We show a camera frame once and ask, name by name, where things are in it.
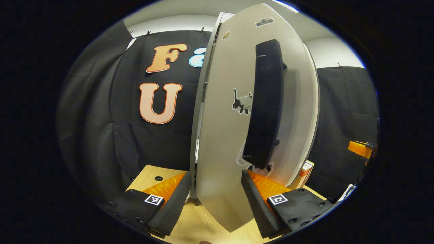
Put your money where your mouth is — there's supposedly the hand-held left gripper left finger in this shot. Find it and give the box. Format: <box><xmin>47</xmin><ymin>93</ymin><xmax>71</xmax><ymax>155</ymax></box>
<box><xmin>102</xmin><ymin>171</ymin><xmax>193</xmax><ymax>237</ymax></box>

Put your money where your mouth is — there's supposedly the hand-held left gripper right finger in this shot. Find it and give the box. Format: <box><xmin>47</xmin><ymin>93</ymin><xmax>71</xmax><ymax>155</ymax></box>
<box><xmin>241</xmin><ymin>169</ymin><xmax>336</xmax><ymax>239</ymax></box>

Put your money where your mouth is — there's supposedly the white shoe cabinet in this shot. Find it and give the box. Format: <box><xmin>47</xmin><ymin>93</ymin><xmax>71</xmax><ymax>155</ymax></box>
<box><xmin>189</xmin><ymin>12</ymin><xmax>235</xmax><ymax>199</ymax></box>

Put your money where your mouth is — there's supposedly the white cabinet door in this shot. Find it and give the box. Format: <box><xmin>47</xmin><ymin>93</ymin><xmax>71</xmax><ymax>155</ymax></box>
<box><xmin>195</xmin><ymin>3</ymin><xmax>320</xmax><ymax>233</ymax></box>

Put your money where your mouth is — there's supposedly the black backdrop cloth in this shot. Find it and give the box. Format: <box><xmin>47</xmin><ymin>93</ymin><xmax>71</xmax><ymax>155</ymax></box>
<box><xmin>56</xmin><ymin>20</ymin><xmax>217</xmax><ymax>204</ymax></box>
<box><xmin>303</xmin><ymin>66</ymin><xmax>380</xmax><ymax>200</ymax></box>

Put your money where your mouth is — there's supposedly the orange cardboard box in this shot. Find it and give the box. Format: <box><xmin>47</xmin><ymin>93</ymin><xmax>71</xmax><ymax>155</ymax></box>
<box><xmin>288</xmin><ymin>160</ymin><xmax>315</xmax><ymax>190</ymax></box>

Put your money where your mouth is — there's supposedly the black door handle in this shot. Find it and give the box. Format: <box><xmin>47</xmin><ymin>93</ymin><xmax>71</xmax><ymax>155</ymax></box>
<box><xmin>242</xmin><ymin>39</ymin><xmax>288</xmax><ymax>170</ymax></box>

